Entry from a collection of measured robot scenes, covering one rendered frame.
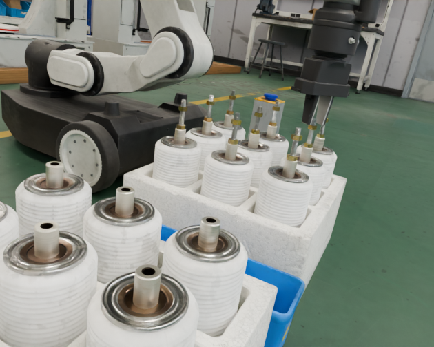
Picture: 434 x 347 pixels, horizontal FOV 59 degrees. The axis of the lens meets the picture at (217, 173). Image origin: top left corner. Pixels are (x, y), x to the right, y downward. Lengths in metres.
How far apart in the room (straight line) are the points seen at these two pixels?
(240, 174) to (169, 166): 0.15
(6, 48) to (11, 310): 2.39
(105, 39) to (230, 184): 2.90
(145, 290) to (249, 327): 0.16
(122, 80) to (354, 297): 0.90
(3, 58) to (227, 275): 2.42
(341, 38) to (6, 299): 0.63
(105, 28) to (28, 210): 3.05
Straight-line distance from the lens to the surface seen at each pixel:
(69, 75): 1.37
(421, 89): 5.76
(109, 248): 0.47
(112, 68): 1.30
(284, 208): 0.68
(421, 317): 0.92
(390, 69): 5.78
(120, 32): 3.43
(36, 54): 1.54
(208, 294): 0.42
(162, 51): 1.11
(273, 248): 0.68
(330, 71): 0.76
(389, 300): 0.93
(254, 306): 0.48
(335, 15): 0.75
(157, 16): 1.19
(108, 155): 1.03
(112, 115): 1.12
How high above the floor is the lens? 0.48
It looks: 20 degrees down
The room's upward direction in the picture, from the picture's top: 9 degrees clockwise
